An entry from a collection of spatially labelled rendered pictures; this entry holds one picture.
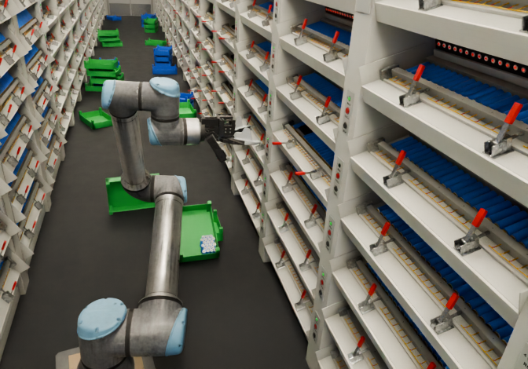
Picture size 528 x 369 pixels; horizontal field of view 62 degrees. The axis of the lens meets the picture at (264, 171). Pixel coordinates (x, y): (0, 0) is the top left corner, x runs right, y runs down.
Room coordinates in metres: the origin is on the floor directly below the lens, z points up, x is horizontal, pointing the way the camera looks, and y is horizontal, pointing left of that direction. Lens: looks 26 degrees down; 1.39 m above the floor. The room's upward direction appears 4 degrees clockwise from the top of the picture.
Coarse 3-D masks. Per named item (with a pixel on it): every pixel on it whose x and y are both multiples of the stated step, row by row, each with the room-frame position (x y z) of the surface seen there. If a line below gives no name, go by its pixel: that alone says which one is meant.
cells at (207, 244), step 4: (204, 236) 1.82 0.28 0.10; (208, 236) 1.83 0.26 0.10; (212, 236) 1.83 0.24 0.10; (200, 240) 1.80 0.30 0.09; (204, 240) 1.80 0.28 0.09; (208, 240) 1.81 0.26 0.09; (212, 240) 1.81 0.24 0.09; (200, 244) 1.81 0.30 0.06; (204, 244) 1.79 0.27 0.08; (208, 244) 1.80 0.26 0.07; (212, 244) 1.79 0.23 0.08; (204, 248) 1.76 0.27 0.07; (208, 248) 1.77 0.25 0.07; (212, 248) 1.77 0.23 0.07; (204, 252) 1.74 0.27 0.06; (208, 252) 1.75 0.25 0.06; (212, 252) 1.76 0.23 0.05
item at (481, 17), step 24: (384, 0) 1.10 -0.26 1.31; (408, 0) 1.04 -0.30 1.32; (432, 0) 0.93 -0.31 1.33; (456, 0) 0.91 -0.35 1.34; (480, 0) 0.86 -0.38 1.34; (504, 0) 0.82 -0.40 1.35; (408, 24) 0.98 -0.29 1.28; (432, 24) 0.89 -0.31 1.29; (456, 24) 0.82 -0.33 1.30; (480, 24) 0.77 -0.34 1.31; (504, 24) 0.74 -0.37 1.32; (480, 48) 0.77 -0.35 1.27; (504, 48) 0.71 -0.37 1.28
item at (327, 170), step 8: (288, 128) 1.72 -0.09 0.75; (288, 136) 1.68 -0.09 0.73; (296, 136) 1.64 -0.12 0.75; (304, 144) 1.55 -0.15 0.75; (312, 152) 1.48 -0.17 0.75; (312, 160) 1.45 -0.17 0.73; (320, 160) 1.41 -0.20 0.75; (328, 168) 1.35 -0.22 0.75; (328, 176) 1.32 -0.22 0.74; (328, 184) 1.28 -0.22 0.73
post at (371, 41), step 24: (360, 24) 1.15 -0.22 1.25; (384, 24) 1.12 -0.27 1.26; (360, 48) 1.14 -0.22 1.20; (384, 48) 1.12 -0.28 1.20; (408, 48) 1.14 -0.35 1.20; (432, 48) 1.16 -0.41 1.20; (360, 96) 1.11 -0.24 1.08; (360, 120) 1.11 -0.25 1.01; (384, 120) 1.13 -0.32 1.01; (336, 144) 1.19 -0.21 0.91; (360, 192) 1.12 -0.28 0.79; (336, 216) 1.13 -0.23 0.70; (336, 240) 1.11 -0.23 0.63; (336, 288) 1.11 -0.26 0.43; (312, 312) 1.19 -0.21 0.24; (312, 360) 1.14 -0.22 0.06
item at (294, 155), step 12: (276, 120) 1.77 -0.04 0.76; (288, 120) 1.79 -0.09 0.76; (300, 120) 1.81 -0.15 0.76; (276, 132) 1.77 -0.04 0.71; (300, 132) 1.71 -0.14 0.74; (288, 156) 1.58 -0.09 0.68; (300, 156) 1.51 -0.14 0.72; (300, 168) 1.43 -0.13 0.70; (312, 168) 1.41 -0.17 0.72; (312, 180) 1.34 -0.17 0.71; (324, 192) 1.25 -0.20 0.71; (324, 204) 1.23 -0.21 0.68
